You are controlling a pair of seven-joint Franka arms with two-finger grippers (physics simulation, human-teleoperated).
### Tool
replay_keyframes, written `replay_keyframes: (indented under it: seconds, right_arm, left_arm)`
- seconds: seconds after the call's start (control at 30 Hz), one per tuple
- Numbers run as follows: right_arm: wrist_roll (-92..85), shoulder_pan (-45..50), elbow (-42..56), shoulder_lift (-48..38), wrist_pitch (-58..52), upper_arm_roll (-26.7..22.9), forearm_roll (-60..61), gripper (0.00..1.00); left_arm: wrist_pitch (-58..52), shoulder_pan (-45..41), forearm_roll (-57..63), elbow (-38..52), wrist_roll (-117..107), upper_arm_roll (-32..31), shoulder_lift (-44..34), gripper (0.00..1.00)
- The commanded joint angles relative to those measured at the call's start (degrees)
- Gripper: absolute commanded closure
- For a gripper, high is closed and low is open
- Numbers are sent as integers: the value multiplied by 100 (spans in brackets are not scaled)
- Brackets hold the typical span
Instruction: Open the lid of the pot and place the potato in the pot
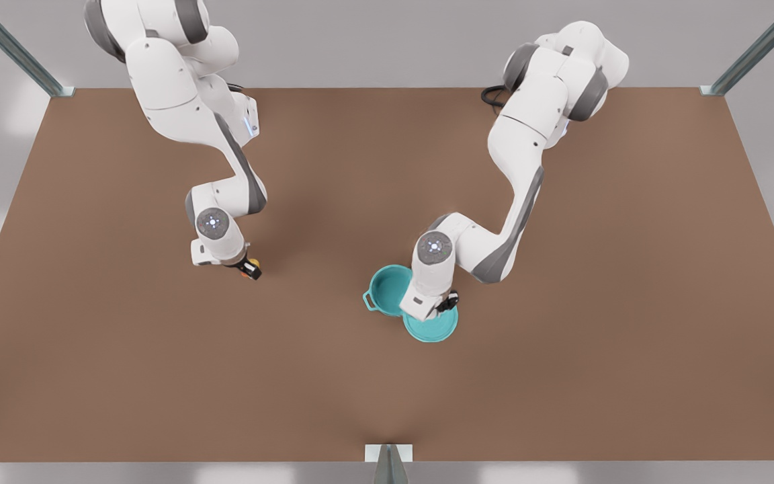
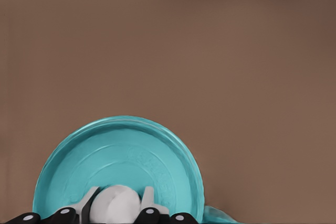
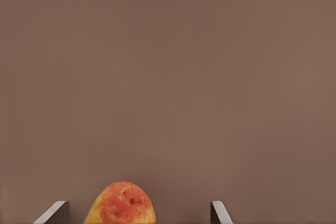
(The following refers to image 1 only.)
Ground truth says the teal pot lid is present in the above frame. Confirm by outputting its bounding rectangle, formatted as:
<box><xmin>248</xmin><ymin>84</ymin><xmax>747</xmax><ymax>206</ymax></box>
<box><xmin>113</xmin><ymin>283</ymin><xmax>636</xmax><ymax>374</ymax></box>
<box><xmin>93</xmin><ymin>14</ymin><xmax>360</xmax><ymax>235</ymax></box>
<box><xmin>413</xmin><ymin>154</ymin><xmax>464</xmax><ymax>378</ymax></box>
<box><xmin>402</xmin><ymin>304</ymin><xmax>460</xmax><ymax>344</ymax></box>

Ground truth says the teal pot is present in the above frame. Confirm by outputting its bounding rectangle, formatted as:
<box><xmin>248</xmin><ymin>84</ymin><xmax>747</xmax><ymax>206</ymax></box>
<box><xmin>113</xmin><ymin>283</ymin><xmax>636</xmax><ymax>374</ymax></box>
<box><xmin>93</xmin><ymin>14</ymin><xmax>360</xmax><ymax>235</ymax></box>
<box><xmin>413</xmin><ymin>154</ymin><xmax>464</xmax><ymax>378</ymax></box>
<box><xmin>362</xmin><ymin>264</ymin><xmax>415</xmax><ymax>317</ymax></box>

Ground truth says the silver frame post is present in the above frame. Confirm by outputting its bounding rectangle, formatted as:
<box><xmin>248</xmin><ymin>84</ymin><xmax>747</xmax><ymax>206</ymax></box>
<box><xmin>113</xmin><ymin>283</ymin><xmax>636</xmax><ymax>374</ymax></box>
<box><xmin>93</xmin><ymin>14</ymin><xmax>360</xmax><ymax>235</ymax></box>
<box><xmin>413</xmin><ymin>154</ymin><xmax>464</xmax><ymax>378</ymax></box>
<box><xmin>0</xmin><ymin>0</ymin><xmax>75</xmax><ymax>97</ymax></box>
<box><xmin>699</xmin><ymin>0</ymin><xmax>774</xmax><ymax>97</ymax></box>
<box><xmin>365</xmin><ymin>444</ymin><xmax>414</xmax><ymax>484</ymax></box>

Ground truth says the black cable loop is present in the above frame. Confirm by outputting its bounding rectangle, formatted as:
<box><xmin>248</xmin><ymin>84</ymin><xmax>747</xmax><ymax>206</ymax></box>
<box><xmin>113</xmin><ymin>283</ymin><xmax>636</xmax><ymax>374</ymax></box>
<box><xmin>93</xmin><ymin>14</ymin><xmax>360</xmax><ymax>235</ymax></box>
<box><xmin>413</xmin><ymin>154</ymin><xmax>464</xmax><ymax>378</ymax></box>
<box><xmin>480</xmin><ymin>86</ymin><xmax>511</xmax><ymax>111</ymax></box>

